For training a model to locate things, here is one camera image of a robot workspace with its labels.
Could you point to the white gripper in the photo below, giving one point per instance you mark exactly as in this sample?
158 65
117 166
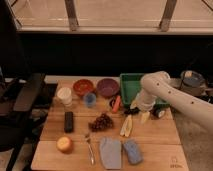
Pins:
143 112

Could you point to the green plastic tray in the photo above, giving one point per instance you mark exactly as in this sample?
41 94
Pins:
131 93

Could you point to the peeled yellow banana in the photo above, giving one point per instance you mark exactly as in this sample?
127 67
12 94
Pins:
126 127

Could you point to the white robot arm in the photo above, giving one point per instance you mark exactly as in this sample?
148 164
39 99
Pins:
157 84

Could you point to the small blue cup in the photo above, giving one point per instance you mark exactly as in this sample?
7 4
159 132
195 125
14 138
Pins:
89 99

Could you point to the white plastic cup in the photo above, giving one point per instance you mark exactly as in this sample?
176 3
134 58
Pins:
65 95

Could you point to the purple bowl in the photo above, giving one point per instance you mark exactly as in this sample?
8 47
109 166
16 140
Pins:
107 87

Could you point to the bunch of dark grapes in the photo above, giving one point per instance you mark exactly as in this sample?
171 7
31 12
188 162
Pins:
101 123

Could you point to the grey pot with lid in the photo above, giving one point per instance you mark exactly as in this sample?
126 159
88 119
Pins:
192 82

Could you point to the grey folded cloth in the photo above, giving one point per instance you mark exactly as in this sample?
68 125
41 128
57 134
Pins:
110 153

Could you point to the orange bowl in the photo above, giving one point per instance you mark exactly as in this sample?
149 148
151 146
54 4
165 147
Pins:
82 87

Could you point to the metal spoon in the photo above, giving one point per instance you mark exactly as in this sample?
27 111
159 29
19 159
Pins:
91 154

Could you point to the black rectangular block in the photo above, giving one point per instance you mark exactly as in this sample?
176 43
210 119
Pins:
68 122

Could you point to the yellow apple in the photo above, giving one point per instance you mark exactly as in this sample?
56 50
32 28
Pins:
64 144

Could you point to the black office chair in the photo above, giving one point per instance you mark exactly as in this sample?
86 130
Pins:
17 125

